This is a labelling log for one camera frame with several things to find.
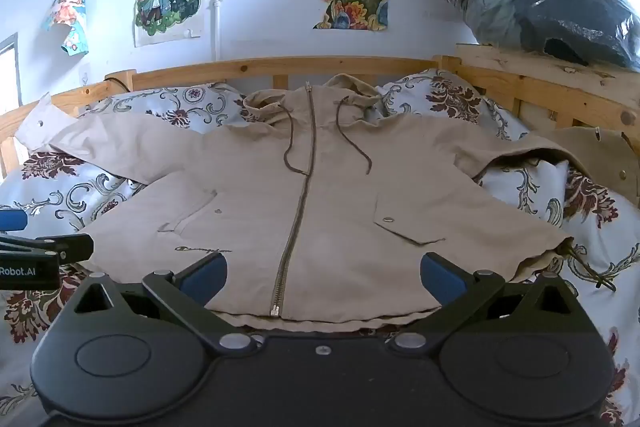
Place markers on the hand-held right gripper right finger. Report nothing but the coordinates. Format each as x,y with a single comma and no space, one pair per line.
441,279

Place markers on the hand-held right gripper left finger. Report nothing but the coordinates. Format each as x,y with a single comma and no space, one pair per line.
204,278

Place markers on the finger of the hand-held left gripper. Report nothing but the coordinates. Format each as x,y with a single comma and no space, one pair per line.
60,248
12,220

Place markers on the beige hooded zip jacket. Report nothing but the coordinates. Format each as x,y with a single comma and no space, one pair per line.
325,207

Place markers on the window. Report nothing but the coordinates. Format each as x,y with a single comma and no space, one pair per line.
7,72

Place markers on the floral patterned bedspread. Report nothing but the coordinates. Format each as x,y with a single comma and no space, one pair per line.
590,227

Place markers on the wooden bed frame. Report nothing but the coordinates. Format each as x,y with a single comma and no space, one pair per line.
200,69

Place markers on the curled cartoon wall poster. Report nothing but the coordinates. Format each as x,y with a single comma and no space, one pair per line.
70,14

